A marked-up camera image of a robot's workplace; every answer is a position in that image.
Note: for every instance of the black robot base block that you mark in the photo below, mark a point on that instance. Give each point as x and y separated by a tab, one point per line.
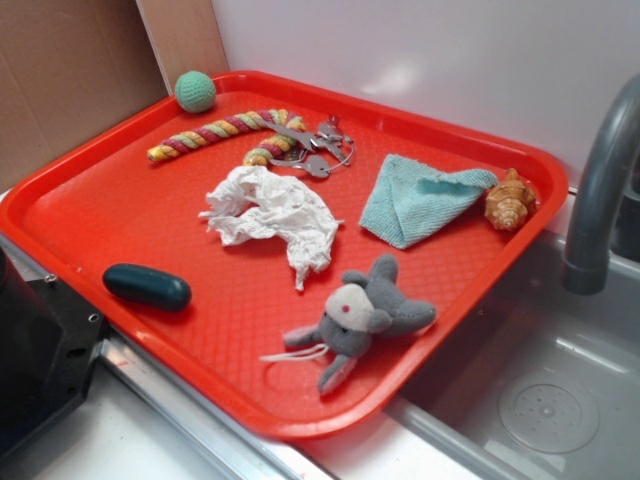
50	339

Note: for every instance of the red plastic tray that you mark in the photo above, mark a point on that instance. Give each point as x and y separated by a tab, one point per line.
106	203

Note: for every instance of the crumpled white paper towel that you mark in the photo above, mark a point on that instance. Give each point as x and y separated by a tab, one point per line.
253	203

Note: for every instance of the grey plush mouse toy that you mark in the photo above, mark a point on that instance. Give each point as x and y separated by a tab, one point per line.
365	307

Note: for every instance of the light blue folded cloth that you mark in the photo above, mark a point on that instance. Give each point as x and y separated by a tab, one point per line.
411	200

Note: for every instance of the dark green oblong capsule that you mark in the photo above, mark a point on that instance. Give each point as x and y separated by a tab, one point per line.
147	286

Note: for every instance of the orange spiral seashell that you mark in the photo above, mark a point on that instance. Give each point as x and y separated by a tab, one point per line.
510	203

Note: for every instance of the green crocheted ball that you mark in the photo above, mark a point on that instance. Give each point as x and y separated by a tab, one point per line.
195	92

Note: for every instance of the grey plastic sink basin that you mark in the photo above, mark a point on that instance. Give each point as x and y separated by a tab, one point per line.
536	382

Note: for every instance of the grey sink faucet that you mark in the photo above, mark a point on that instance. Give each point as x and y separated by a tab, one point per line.
605	216

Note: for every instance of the brown cardboard panel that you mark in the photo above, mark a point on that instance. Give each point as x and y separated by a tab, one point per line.
71	70

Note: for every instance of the silver keys on ring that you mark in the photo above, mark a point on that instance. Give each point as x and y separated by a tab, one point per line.
318	154

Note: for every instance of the multicolour twisted rope toy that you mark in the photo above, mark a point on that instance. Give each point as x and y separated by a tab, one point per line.
231	127

